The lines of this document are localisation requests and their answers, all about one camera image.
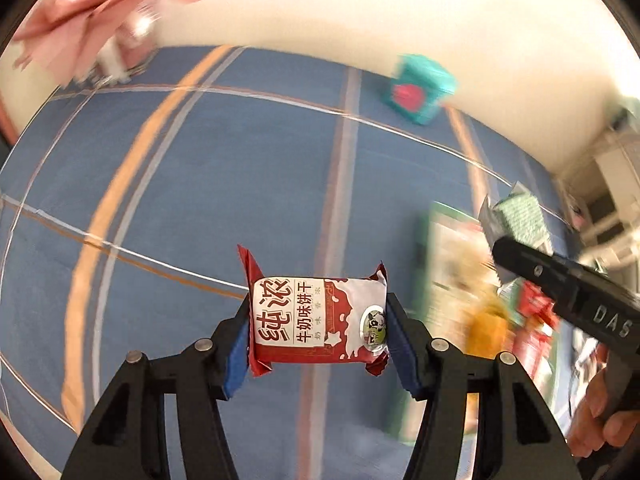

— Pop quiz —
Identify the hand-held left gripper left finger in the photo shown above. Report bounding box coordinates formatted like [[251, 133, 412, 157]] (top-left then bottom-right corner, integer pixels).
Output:
[[60, 297, 251, 480]]

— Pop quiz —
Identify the yellow cake packet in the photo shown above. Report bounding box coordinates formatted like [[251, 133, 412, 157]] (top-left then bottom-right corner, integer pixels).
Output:
[[462, 300, 511, 361]]

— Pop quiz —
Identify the blue plaid sheet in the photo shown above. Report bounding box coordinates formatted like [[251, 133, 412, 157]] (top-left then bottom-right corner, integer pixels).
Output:
[[0, 45, 596, 480]]

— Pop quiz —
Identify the light green snack packet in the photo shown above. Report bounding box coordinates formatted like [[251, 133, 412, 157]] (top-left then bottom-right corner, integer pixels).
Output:
[[477, 181, 555, 261]]

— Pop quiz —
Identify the red cartoon snack packet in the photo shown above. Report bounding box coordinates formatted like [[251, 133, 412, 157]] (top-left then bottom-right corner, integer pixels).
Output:
[[516, 281, 557, 320]]

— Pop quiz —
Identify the person's right hand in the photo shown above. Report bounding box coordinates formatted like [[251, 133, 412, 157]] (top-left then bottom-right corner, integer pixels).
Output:
[[567, 366, 640, 461]]

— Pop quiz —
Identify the red and white biscuit packet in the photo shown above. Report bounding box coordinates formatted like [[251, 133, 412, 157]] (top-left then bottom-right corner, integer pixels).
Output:
[[236, 245, 390, 378]]

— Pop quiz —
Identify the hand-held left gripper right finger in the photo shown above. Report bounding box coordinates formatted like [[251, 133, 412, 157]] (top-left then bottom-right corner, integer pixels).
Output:
[[385, 292, 583, 480]]

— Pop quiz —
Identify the teal toy box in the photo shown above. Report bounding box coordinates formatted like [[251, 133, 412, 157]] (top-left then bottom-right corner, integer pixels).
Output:
[[382, 54, 458, 126]]

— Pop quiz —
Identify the pink flower bouquet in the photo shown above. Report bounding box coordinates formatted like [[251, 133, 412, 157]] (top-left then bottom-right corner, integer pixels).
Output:
[[12, 0, 216, 86]]

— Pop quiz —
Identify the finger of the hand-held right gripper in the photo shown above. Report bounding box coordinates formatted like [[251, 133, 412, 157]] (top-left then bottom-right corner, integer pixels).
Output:
[[491, 236, 581, 311]]

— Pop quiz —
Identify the white tray with teal rim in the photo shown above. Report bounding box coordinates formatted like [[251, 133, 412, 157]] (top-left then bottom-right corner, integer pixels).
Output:
[[387, 200, 601, 446]]

